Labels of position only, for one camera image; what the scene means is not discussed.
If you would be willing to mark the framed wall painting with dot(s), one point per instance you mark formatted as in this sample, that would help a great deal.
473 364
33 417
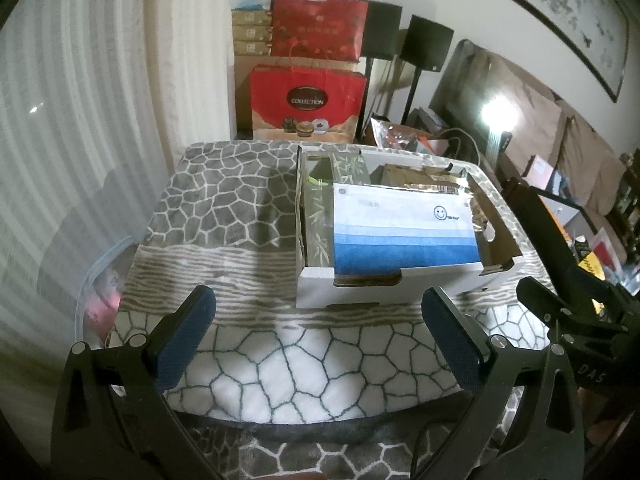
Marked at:
560 5

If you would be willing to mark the orange box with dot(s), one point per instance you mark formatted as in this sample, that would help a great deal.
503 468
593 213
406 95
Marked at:
560 225

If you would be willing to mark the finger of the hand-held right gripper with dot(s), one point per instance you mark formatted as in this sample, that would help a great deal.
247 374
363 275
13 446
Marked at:
600 290
542 300

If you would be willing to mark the grey white patterned blanket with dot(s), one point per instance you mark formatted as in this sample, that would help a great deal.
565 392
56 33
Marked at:
225 210

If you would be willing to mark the brown sofa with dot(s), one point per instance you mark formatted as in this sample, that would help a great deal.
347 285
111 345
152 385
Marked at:
600 195

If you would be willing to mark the black storage box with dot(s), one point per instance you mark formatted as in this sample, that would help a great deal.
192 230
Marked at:
530 210

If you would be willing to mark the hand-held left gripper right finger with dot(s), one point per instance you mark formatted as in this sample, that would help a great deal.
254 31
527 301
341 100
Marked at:
455 345

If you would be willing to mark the blue white tissue pack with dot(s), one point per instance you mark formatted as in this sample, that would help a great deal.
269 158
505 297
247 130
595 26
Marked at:
400 240

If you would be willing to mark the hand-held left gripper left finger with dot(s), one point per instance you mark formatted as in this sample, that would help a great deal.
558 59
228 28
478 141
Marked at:
182 345

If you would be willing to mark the white cardboard box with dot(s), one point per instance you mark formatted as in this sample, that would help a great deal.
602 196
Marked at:
350 290

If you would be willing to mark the brown sofa cushion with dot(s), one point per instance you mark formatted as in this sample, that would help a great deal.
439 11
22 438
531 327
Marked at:
530 110
585 155

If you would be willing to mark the large gold tissue pack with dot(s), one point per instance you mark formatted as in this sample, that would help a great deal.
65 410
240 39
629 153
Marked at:
405 175

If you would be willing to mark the bamboo print tissue pack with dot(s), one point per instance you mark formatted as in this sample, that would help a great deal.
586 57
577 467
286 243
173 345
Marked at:
320 230

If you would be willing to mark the small grey box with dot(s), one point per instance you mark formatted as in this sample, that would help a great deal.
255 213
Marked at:
430 120

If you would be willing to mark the clear plastic zip bag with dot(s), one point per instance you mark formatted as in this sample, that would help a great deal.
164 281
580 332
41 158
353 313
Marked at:
105 300

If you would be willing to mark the yellow booklet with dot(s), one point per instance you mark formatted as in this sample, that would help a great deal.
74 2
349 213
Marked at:
590 262

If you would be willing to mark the red gift bag oval label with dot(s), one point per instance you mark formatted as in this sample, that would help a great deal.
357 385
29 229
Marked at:
270 100

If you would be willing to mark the red patterned gift box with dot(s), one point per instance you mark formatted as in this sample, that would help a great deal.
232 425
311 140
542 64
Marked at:
320 25

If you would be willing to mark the white curtain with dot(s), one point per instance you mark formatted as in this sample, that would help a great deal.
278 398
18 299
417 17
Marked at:
75 110

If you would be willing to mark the red item in clear bag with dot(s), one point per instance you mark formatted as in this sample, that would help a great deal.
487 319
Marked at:
607 250

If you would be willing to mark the black speaker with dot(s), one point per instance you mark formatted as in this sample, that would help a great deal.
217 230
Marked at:
427 42
382 30

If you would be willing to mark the gold tissue box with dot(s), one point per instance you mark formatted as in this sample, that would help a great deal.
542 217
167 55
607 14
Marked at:
252 33
251 17
253 48

